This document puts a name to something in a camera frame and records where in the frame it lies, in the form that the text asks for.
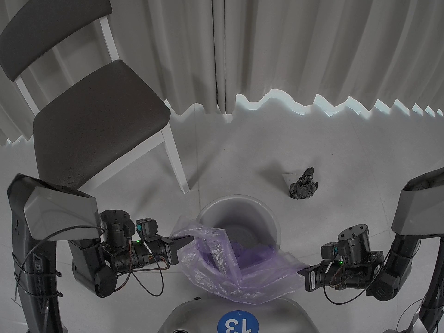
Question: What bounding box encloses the purple plastic bag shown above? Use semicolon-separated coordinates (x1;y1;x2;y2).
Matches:
170;215;309;306

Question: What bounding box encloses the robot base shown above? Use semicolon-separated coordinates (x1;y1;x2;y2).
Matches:
166;292;320;333

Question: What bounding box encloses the dark grey white-framed chair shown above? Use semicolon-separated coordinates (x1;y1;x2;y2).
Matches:
0;0;191;200

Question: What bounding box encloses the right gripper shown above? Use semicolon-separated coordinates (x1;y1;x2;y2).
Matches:
297;264;342;292

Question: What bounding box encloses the white curtain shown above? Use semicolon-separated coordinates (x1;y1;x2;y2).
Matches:
215;0;444;117
0;0;220;145

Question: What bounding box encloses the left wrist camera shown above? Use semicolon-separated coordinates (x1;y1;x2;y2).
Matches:
136;218;161;244

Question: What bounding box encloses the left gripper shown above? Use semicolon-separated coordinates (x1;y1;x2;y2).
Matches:
130;235;194;269

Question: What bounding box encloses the black plastic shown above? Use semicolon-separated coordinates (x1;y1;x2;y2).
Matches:
288;167;319;200

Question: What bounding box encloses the white trash bin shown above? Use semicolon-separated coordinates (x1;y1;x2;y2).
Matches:
196;194;281;256

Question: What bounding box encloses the black cable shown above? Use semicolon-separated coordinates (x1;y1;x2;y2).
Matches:
118;252;164;297
323;273;369;305

